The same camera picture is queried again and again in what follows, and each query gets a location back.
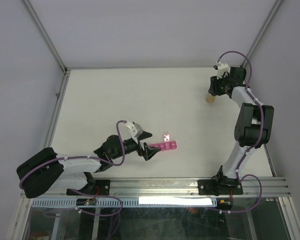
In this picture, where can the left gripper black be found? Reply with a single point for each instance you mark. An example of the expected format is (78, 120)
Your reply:
(147, 153)

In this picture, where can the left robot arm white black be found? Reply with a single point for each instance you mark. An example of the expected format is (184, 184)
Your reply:
(47, 170)

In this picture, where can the grey slotted cable duct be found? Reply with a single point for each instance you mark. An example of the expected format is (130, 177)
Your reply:
(72, 202)

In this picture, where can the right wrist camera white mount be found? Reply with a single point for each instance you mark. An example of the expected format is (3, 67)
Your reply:
(221, 68)

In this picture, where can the aluminium mounting rail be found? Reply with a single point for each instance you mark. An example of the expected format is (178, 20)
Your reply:
(266, 187)

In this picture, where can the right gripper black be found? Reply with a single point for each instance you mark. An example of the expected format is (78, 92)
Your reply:
(213, 89)

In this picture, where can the right aluminium frame post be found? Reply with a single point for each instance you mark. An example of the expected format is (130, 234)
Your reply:
(264, 27)

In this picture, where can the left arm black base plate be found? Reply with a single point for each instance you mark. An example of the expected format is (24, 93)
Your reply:
(99, 187)

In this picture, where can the aluminium frame post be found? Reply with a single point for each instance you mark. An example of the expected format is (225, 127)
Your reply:
(28, 6)
(264, 27)

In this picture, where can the clear bottle yellow capsules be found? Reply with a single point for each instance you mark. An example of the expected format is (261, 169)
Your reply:
(209, 98)

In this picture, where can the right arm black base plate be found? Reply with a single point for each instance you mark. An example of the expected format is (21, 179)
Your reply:
(215, 188)

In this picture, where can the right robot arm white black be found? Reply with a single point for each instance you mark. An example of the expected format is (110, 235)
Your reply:
(252, 129)

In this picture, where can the left aluminium frame post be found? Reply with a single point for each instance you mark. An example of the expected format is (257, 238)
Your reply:
(28, 6)

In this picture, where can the pink weekly pill organizer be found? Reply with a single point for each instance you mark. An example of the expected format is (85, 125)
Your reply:
(167, 144)

